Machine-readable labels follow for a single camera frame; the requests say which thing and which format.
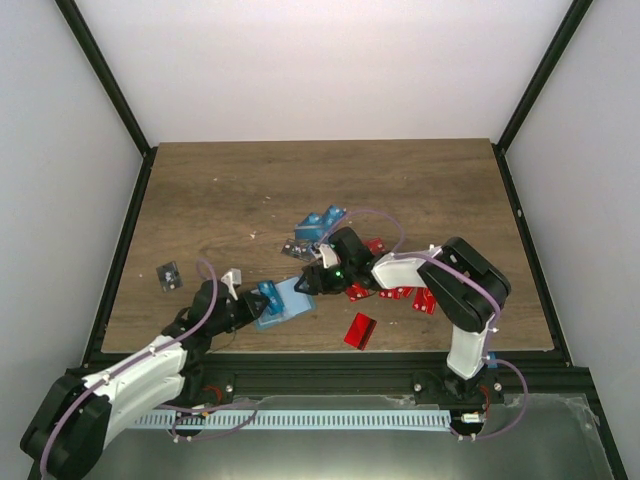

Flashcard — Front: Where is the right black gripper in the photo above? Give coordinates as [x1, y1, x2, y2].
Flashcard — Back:
[295, 262, 356, 295]

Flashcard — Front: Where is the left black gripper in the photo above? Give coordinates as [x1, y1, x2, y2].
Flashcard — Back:
[210, 291, 271, 337]

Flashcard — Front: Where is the teal leather card holder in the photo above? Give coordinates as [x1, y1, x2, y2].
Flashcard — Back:
[254, 276, 316, 331]

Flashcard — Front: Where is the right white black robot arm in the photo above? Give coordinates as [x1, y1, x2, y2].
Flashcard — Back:
[294, 227, 511, 403]

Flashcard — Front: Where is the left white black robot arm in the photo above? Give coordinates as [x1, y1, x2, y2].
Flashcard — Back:
[20, 280, 270, 479]

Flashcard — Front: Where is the black card beside blue pile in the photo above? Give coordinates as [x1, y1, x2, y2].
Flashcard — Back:
[281, 238, 315, 262]

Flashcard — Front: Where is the blue card with stripe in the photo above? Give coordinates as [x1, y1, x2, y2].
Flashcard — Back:
[294, 212, 328, 242]

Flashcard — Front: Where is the red VIP card centre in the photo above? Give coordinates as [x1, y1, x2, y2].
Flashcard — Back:
[344, 313, 377, 351]

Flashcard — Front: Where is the red VIP card far right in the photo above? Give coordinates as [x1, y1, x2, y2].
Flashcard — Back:
[412, 288, 437, 315]

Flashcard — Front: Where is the grey metal tray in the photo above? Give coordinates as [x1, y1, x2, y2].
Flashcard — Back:
[85, 394, 614, 479]

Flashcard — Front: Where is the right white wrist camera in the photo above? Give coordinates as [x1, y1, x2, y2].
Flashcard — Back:
[313, 244, 340, 269]

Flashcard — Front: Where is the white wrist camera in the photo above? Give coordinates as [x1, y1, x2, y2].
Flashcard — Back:
[313, 244, 340, 269]
[221, 268, 242, 301]

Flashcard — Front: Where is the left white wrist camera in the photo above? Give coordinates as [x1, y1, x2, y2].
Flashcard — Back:
[221, 268, 242, 301]

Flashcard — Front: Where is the black aluminium front rail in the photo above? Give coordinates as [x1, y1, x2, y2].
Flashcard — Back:
[179, 351, 595, 405]

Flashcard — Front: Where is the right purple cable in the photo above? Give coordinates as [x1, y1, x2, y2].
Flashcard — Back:
[314, 207, 503, 341]

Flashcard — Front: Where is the purple cable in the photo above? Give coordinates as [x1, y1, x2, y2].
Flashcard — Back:
[39, 257, 221, 476]
[314, 207, 503, 341]

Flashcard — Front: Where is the light blue slotted cable duct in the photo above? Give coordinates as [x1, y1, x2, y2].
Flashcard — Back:
[132, 410, 451, 433]

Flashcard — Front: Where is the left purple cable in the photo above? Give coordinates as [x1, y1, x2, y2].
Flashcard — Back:
[39, 257, 221, 476]

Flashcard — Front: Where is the left black frame post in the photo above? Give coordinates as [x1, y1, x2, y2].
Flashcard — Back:
[53, 0, 153, 157]

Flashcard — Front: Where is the black frame post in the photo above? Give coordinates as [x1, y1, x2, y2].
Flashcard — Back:
[496, 0, 595, 151]
[53, 0, 153, 157]

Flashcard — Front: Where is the right black frame post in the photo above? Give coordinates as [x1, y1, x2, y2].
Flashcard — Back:
[496, 0, 595, 151]

